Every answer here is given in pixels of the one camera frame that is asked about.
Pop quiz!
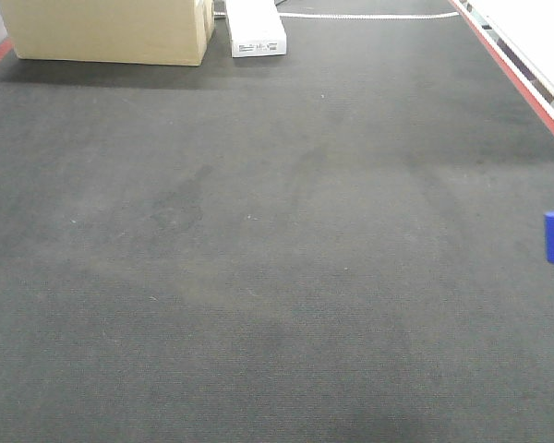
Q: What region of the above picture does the white whiteboard panel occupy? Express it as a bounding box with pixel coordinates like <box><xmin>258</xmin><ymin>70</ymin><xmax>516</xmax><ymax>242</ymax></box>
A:
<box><xmin>468</xmin><ymin>0</ymin><xmax>554</xmax><ymax>107</ymax></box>

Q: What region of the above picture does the long white carton box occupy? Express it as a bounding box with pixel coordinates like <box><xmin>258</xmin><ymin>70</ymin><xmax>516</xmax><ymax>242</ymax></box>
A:
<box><xmin>225</xmin><ymin>0</ymin><xmax>287</xmax><ymax>58</ymax></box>

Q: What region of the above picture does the large open cardboard box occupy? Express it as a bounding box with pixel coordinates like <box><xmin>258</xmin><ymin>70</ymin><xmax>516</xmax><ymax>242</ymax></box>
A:
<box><xmin>0</xmin><ymin>0</ymin><xmax>214</xmax><ymax>66</ymax></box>

